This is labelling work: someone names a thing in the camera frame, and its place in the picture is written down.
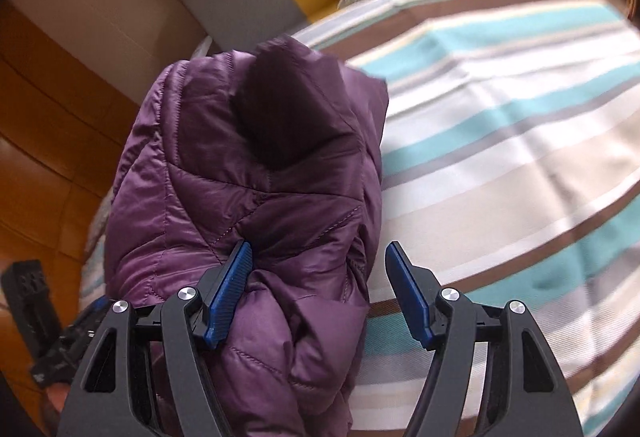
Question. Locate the wooden wardrobe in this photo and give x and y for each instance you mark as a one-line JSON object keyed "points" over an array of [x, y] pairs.
{"points": [[62, 131]]}

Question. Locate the purple quilted down jacket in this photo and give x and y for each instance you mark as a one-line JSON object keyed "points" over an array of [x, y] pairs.
{"points": [[279, 148]]}

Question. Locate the striped bed quilt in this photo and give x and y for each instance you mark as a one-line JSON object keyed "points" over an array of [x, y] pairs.
{"points": [[510, 168]]}

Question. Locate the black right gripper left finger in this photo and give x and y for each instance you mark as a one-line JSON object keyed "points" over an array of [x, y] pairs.
{"points": [[137, 352]]}

